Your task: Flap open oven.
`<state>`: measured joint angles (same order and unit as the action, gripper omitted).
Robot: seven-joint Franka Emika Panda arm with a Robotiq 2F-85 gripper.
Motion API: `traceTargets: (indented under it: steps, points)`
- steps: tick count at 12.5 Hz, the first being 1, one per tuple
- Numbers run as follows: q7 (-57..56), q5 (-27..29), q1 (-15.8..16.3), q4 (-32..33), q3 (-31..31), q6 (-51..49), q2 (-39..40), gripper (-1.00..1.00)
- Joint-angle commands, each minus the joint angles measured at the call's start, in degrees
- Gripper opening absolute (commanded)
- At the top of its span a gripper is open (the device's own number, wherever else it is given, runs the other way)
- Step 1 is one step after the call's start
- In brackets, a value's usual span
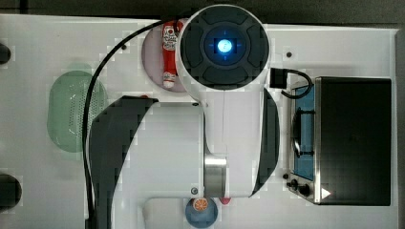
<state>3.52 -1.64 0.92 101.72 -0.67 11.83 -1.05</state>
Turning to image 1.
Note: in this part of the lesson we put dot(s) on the grey round plate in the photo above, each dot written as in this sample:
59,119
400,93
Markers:
152,59

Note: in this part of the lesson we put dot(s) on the red strawberry toy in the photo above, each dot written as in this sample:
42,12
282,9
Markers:
224,201

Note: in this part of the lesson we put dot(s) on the blue bowl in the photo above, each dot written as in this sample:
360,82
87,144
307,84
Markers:
204,218

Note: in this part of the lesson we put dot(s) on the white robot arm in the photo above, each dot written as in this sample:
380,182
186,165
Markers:
223,143

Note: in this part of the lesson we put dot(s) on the green plastic colander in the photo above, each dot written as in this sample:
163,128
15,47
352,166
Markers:
67,99

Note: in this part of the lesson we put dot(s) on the orange slice toy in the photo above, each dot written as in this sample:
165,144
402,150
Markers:
200,204

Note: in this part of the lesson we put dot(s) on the black steel toaster oven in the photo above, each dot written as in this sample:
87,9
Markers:
341,142

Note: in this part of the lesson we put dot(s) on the red ketchup bottle toy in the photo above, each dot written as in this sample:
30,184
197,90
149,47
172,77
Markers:
169,35

